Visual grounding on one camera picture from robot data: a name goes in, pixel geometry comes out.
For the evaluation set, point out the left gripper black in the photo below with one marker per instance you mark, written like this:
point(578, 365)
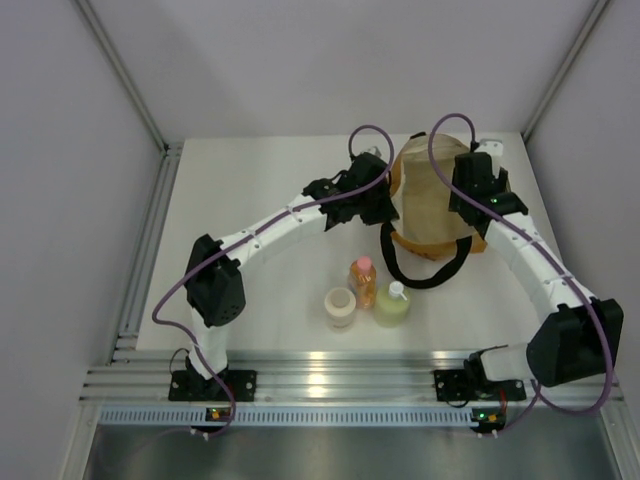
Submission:
point(386, 212)

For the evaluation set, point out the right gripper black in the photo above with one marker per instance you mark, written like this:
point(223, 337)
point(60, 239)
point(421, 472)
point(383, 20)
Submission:
point(501, 176)

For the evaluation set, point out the tan canvas bag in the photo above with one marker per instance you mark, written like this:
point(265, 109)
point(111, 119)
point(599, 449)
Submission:
point(425, 227)

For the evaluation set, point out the orange bottle pink cap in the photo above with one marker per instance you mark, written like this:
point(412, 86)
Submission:
point(362, 281)

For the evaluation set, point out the green bottle white cap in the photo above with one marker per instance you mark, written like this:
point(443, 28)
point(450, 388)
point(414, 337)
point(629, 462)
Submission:
point(391, 305)

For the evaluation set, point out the cream jar bottle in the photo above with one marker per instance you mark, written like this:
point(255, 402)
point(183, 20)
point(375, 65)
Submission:
point(340, 306)

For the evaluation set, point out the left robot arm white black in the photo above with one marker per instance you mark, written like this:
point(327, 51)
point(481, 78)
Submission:
point(219, 268)

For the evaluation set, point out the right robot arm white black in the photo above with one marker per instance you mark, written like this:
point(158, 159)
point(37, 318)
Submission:
point(579, 334)

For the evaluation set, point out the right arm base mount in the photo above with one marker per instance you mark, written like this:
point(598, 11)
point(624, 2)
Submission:
point(454, 387)

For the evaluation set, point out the right aluminium frame post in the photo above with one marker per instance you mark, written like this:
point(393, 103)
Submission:
point(595, 14)

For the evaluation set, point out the aluminium frame post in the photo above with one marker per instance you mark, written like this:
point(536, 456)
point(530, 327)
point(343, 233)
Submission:
point(91, 19)
point(595, 14)

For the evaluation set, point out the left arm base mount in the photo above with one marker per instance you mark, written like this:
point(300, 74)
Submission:
point(188, 386)

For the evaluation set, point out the grey slotted cable duct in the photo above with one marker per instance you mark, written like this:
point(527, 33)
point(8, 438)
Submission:
point(251, 416)

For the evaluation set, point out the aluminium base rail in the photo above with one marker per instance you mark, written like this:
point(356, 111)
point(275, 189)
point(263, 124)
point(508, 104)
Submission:
point(303, 378)

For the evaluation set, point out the left aluminium frame post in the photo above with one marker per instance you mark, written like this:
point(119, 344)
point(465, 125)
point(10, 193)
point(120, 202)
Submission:
point(91, 19)

